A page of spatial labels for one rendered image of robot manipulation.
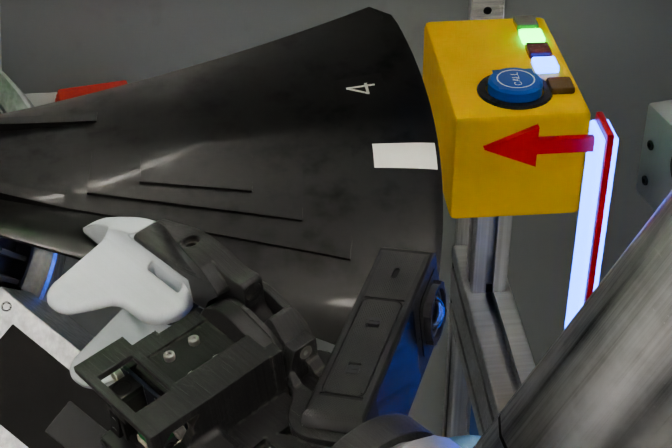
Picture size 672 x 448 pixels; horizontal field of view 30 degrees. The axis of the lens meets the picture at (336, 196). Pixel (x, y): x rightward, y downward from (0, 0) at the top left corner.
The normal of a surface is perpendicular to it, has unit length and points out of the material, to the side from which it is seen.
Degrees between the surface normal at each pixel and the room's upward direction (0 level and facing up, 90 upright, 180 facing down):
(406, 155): 19
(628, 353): 64
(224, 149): 11
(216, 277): 40
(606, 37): 90
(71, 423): 50
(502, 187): 90
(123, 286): 6
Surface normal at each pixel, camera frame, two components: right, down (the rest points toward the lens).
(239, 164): 0.04, -0.69
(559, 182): 0.08, 0.55
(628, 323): -0.73, -0.07
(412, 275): -0.12, -0.82
